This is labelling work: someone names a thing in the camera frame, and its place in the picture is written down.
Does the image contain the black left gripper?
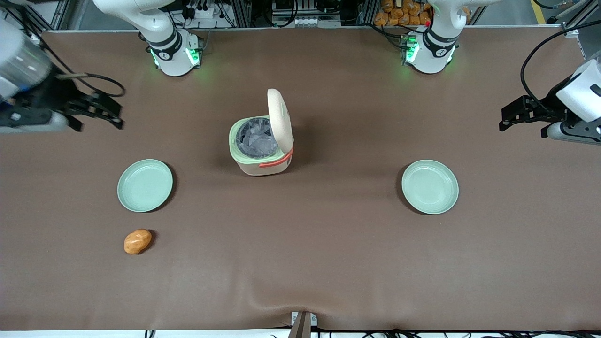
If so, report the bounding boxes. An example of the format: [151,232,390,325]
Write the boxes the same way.
[499,84,579,132]

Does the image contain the beige rice cooker orange handle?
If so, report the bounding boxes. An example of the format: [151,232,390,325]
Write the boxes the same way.
[229,88,295,177]

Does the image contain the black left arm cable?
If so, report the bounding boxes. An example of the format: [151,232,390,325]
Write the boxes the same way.
[520,20,601,119]

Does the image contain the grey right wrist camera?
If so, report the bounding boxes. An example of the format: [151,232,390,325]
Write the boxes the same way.
[0,109,69,135]

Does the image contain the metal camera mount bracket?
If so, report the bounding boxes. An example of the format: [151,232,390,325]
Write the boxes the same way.
[287,311,318,338]

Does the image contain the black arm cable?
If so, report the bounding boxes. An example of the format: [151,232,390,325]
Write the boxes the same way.
[40,37,126,98]
[520,20,601,119]

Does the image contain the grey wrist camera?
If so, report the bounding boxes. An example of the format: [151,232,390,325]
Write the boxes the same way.
[546,121,601,146]
[0,109,69,135]

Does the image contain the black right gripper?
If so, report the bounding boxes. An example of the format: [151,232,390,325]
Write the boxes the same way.
[13,77,124,130]

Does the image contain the orange-brown bread roll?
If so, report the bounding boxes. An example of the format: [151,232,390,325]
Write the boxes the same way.
[124,229,153,255]

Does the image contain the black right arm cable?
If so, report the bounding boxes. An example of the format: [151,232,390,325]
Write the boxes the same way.
[40,37,126,98]

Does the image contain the white power strip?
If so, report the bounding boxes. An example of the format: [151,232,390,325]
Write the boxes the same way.
[185,4,217,20]

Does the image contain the grey power strip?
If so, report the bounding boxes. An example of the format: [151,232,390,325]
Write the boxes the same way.
[276,16,342,28]

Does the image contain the brown table mat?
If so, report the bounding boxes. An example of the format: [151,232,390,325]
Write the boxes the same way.
[0,26,601,332]

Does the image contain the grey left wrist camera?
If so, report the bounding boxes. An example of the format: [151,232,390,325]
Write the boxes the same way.
[546,121,601,146]

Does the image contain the pale green round plate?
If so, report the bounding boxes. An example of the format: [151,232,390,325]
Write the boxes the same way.
[117,159,174,213]
[401,160,460,215]

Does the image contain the bag of orange bread rolls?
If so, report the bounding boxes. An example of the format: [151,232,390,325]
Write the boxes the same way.
[374,0,432,27]

